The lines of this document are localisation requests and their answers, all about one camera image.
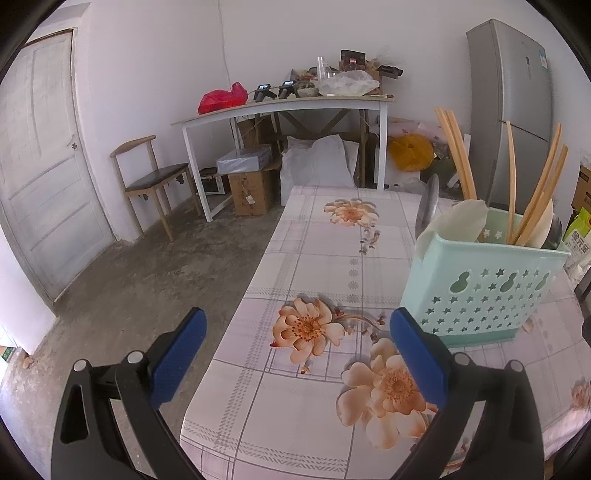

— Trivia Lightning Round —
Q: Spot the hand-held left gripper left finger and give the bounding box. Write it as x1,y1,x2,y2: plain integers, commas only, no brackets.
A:
51,307,208,480

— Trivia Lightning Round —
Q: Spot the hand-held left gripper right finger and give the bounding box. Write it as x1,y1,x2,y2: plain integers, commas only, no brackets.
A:
389,307,544,480

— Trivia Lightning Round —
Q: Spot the green star-cutout utensil holder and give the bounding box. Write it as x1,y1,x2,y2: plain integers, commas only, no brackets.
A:
399,208,572,348

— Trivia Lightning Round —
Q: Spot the white rice paddle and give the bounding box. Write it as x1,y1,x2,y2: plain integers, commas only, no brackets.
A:
435,198,490,244

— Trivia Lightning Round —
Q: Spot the metal ladle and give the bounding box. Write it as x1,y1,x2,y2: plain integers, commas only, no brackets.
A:
414,174,441,241

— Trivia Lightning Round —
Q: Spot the white plastic ladle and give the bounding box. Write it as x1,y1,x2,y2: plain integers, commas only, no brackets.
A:
525,198,556,250

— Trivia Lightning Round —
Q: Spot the metal spoon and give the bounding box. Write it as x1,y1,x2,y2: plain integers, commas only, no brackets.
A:
547,216,565,251

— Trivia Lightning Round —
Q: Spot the bundle of wooden chopsticks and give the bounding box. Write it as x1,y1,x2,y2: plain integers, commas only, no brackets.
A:
435,107,570,248

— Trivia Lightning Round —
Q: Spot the floral plaid tablecloth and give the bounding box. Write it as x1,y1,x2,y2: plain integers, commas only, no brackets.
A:
179,185,591,480

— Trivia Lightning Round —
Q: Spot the small cardboard box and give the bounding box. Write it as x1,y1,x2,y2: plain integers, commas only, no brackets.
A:
228,170,274,217

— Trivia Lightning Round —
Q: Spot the wooden chair with dark seat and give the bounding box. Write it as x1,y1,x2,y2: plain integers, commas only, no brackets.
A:
109,134,204,243

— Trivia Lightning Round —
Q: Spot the white and yellow rice bag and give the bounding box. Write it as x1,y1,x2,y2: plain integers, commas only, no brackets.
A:
562,207,591,278

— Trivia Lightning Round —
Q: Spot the grey flat box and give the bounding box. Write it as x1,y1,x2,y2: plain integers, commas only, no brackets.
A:
216,144,273,175

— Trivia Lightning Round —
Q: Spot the white woven sack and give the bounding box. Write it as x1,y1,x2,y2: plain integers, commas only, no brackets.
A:
280,135,360,207

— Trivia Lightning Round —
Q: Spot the white panelled door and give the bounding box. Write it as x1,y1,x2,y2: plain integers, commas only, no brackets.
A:
0,28,116,304

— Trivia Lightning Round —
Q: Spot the open cardboard box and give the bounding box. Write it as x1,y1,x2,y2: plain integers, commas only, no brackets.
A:
236,114,279,149

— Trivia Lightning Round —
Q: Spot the large printed cardboard box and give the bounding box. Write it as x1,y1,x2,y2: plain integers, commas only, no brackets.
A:
571,163,591,214

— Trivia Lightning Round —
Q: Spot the red plastic bag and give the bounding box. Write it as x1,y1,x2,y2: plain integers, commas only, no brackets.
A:
198,82,250,116

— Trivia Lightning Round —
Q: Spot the white side desk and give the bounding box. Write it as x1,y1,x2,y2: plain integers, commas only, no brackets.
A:
170,93,397,223

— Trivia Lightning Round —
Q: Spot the silver refrigerator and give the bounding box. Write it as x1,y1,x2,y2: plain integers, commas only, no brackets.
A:
465,18,554,216

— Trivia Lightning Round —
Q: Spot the clear plastic bag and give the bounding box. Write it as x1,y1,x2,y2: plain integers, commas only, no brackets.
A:
318,69,380,97

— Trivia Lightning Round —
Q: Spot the brown box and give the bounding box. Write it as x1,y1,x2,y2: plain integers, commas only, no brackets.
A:
340,49,367,73

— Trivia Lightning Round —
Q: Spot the wall cable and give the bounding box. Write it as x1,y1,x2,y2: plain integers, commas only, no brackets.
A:
216,0,232,87

